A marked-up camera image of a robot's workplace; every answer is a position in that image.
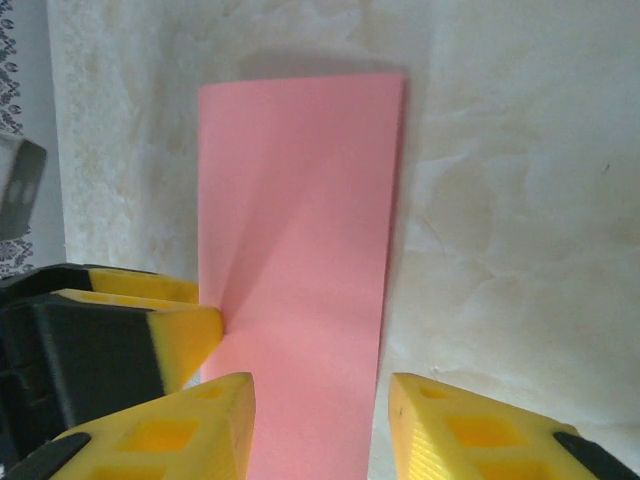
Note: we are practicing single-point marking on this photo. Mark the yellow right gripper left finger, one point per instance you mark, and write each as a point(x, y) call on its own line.
point(150, 440)

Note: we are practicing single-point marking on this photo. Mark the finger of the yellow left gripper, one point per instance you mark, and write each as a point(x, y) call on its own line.
point(190, 340)
point(150, 290)

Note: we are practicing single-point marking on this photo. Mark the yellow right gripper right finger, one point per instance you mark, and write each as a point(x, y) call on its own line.
point(475, 440)

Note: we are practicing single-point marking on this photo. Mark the pink square paper sheet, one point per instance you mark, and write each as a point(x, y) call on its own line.
point(300, 225)

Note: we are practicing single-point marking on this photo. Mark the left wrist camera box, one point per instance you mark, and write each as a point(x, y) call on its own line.
point(20, 190)

